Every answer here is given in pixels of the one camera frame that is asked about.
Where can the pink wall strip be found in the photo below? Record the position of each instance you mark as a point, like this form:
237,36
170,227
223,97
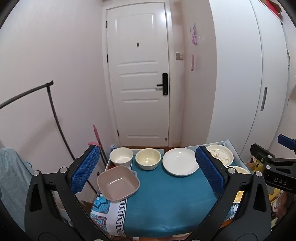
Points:
192,62

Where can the red box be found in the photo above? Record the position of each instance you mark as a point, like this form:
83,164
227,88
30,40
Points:
274,7

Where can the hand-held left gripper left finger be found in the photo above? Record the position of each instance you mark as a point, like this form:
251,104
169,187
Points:
84,171

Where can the white plate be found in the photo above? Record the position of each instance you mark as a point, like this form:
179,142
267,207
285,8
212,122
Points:
180,162

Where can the teal patterned tablecloth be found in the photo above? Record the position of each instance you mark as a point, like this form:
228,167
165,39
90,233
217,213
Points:
173,204

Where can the light blue cloth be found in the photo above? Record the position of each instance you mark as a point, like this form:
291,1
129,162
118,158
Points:
13,173

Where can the white wardrobe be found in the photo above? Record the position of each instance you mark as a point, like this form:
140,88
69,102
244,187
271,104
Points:
235,81

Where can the patterned cream plate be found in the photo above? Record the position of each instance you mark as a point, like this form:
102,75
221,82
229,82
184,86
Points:
222,154

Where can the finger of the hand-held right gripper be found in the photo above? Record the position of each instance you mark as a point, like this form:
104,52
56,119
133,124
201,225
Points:
263,154
288,141

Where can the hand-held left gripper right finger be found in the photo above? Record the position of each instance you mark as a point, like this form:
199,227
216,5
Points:
210,171

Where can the cream bowl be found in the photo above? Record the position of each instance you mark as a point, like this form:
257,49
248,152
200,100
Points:
148,160

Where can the black clothes rack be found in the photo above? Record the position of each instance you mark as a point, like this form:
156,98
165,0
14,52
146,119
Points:
49,97

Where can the white bowl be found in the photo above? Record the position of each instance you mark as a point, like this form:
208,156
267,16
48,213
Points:
121,155

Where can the beige square baking dish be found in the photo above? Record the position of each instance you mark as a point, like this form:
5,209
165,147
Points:
115,185

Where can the metal wall hook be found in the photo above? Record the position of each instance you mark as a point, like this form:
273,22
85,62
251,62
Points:
178,56

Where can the white panelled door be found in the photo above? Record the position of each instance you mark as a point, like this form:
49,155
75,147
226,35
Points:
138,104

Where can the purple hanging decoration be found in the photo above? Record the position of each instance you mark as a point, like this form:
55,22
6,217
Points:
194,37

